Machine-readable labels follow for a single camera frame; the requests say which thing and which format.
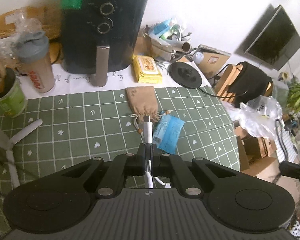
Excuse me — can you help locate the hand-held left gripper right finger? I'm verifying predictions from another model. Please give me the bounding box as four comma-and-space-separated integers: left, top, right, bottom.
150, 144, 255, 197

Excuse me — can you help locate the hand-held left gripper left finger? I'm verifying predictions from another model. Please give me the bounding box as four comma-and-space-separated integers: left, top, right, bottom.
40, 144, 147, 197

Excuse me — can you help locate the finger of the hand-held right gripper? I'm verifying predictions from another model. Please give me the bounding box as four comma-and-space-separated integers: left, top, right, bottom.
280, 161, 300, 185

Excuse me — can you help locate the white charging cable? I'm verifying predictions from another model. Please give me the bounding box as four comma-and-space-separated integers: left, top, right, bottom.
142, 115, 171, 189

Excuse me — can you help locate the blue plastic packet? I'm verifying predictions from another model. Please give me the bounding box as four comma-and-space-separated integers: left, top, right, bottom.
152, 115, 185, 153

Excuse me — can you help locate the clear plastic bag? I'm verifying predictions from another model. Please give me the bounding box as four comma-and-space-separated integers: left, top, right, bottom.
230, 95, 283, 139

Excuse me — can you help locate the green potted plant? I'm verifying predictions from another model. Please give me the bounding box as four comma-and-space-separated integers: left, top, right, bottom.
286, 76, 300, 117

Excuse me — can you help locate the green checked tablecloth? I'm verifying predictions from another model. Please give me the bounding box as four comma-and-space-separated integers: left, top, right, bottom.
0, 62, 240, 240

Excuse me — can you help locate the yellow wet wipes packet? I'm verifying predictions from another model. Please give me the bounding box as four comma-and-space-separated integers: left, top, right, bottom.
132, 55, 163, 84

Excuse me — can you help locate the black round disc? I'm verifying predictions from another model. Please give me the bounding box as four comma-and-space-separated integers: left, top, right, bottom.
169, 61, 203, 89

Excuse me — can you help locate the black rounded case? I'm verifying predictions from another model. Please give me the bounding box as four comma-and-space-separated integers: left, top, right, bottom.
231, 61, 273, 108

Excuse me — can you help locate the wooden rack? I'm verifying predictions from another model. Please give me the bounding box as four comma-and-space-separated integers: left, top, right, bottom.
215, 64, 243, 104

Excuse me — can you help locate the white plastic bottle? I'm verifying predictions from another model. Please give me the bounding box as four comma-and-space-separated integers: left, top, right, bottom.
192, 51, 205, 65

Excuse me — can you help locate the small labelled cardboard box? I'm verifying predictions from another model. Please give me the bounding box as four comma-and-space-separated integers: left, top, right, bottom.
197, 45, 232, 79

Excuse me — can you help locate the silver metal tube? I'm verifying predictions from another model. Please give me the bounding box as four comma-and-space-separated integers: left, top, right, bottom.
170, 41, 192, 52

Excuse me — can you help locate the cluttered storage basket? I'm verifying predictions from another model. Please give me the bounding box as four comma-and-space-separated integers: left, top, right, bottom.
142, 17, 192, 62

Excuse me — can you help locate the white tripod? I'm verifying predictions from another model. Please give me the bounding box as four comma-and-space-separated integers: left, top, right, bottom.
0, 119, 43, 189

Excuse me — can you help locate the black monitor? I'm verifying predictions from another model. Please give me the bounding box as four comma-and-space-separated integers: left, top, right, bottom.
236, 4, 300, 71

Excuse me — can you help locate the dark blue air fryer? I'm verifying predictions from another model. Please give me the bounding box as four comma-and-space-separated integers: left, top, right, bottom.
60, 0, 149, 87

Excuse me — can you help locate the beige shaker bottle grey lid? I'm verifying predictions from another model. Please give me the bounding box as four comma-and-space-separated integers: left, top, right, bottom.
16, 31, 56, 94

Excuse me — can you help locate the green jar with black lid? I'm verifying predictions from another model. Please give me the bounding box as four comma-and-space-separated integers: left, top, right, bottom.
0, 67, 28, 118

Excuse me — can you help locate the brown paper bag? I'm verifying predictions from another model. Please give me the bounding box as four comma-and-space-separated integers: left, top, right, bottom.
0, 5, 64, 42

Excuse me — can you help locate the crumpled clear plastic wrap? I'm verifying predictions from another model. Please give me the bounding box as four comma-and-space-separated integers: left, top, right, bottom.
0, 10, 50, 63

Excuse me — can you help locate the brown drawstring pouch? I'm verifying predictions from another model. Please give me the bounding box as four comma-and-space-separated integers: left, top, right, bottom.
125, 86, 172, 135

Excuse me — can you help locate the black power cable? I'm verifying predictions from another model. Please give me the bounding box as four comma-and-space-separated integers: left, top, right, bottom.
195, 64, 243, 98

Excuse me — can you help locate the thin black cable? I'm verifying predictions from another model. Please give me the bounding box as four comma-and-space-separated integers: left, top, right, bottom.
0, 152, 40, 200

